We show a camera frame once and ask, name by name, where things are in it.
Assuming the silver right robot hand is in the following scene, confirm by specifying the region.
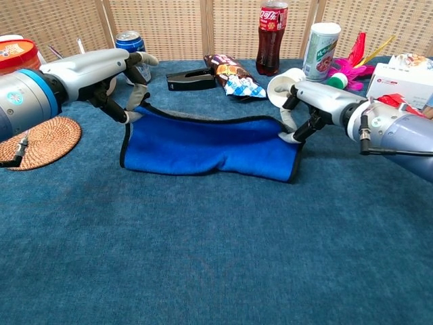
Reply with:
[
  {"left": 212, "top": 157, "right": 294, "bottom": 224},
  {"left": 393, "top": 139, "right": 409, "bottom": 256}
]
[{"left": 274, "top": 80, "right": 368, "bottom": 145}]

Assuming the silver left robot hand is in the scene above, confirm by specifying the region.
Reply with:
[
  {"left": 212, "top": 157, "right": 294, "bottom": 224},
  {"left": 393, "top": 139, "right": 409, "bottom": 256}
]
[{"left": 39, "top": 47, "right": 160, "bottom": 125}]

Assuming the grey microfibre cloth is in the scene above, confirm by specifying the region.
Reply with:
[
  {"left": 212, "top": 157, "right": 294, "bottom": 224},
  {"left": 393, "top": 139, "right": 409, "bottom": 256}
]
[{"left": 119, "top": 100, "right": 304, "bottom": 184}]

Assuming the white paper cup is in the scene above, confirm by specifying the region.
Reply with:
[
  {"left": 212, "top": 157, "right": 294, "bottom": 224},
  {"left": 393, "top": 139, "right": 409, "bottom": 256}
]
[{"left": 267, "top": 67, "right": 307, "bottom": 110}]

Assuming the pink feather shuttlecock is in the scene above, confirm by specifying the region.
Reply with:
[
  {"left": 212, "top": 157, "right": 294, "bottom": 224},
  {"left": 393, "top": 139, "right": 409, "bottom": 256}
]
[{"left": 326, "top": 32, "right": 397, "bottom": 94}]

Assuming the green and white porridge can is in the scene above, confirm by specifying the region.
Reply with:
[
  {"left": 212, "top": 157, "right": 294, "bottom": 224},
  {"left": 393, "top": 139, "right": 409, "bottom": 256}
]
[{"left": 302, "top": 22, "right": 342, "bottom": 83}]

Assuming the blue and white drink can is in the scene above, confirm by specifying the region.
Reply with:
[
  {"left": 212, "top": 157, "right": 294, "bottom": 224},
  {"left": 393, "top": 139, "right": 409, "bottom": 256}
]
[{"left": 115, "top": 30, "right": 152, "bottom": 87}]

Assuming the red biscuit pack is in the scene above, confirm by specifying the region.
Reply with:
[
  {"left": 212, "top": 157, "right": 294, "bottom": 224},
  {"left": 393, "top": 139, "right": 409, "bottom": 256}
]
[{"left": 377, "top": 93, "right": 427, "bottom": 118}]

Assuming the orange instant noodle tub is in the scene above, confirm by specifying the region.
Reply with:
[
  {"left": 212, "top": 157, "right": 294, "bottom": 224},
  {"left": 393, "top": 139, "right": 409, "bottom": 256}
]
[{"left": 0, "top": 39, "right": 41, "bottom": 76}]

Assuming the cola bottle red cap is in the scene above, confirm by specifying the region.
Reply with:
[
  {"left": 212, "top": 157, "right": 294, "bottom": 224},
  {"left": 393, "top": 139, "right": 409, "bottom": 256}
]
[{"left": 255, "top": 0, "right": 290, "bottom": 77}]

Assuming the white tissue box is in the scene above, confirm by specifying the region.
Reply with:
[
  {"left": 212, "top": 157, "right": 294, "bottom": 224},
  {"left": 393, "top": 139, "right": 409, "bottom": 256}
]
[{"left": 365, "top": 62, "right": 433, "bottom": 110}]

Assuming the round woven rattan coaster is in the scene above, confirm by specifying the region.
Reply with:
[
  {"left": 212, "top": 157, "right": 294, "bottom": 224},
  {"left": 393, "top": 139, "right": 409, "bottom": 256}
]
[{"left": 0, "top": 116, "right": 83, "bottom": 171}]

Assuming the rattan folding screen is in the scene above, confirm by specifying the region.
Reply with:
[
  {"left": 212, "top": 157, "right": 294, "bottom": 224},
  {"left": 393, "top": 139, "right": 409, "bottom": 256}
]
[{"left": 0, "top": 0, "right": 433, "bottom": 65}]

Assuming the white snack bag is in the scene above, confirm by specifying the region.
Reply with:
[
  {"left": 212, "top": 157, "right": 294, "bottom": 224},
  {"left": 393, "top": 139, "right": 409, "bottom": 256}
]
[{"left": 387, "top": 53, "right": 433, "bottom": 72}]

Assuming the brown snack bag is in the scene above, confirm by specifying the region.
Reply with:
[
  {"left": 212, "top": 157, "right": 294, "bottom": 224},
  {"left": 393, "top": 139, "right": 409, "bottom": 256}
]
[{"left": 203, "top": 53, "right": 267, "bottom": 102}]

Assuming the black stapler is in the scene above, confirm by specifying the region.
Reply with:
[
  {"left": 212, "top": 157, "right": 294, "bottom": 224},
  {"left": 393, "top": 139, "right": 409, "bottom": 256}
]
[{"left": 165, "top": 66, "right": 217, "bottom": 92}]

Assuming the blue table cloth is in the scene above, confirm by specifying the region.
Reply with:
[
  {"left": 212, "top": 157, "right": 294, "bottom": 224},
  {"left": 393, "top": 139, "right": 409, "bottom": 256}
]
[{"left": 0, "top": 56, "right": 433, "bottom": 325}]

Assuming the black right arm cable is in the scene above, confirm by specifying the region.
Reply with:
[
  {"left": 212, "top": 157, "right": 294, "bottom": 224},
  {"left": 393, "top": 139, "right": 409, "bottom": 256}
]
[{"left": 359, "top": 114, "right": 433, "bottom": 156}]

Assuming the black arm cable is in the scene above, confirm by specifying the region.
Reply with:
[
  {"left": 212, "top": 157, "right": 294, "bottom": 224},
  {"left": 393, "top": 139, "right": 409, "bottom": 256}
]
[
  {"left": 0, "top": 133, "right": 30, "bottom": 169},
  {"left": 359, "top": 114, "right": 433, "bottom": 156}
]

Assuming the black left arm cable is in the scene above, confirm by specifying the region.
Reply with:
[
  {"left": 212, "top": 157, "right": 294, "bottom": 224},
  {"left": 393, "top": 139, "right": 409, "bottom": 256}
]
[{"left": 0, "top": 133, "right": 30, "bottom": 169}]

